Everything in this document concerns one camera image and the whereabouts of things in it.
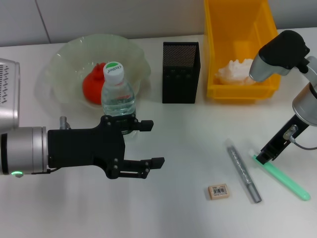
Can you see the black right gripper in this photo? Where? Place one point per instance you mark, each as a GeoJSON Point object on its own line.
{"type": "Point", "coordinates": [282, 141]}

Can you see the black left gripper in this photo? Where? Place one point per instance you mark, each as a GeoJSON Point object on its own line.
{"type": "Point", "coordinates": [81, 148]}

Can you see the grey pen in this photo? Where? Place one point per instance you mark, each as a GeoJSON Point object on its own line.
{"type": "Point", "coordinates": [241, 171]}

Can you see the green pen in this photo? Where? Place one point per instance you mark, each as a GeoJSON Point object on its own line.
{"type": "Point", "coordinates": [284, 179]}

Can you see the clear green-label water bottle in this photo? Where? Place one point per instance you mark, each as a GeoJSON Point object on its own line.
{"type": "Point", "coordinates": [119, 99]}

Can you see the beige eraser with barcode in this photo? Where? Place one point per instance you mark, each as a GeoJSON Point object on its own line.
{"type": "Point", "coordinates": [219, 191]}

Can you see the orange red fruit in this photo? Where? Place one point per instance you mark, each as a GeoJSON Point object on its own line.
{"type": "Point", "coordinates": [91, 86]}

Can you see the white paper ball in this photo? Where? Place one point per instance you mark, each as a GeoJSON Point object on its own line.
{"type": "Point", "coordinates": [232, 73]}

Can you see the black mesh pen holder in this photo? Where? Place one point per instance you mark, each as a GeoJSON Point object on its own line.
{"type": "Point", "coordinates": [180, 74]}

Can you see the pale green glass fruit plate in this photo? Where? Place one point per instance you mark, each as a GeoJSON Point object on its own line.
{"type": "Point", "coordinates": [71, 59]}

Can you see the yellow plastic bin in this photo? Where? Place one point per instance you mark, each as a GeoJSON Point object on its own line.
{"type": "Point", "coordinates": [223, 37]}

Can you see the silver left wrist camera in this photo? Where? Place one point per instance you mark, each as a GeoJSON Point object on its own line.
{"type": "Point", "coordinates": [8, 94]}

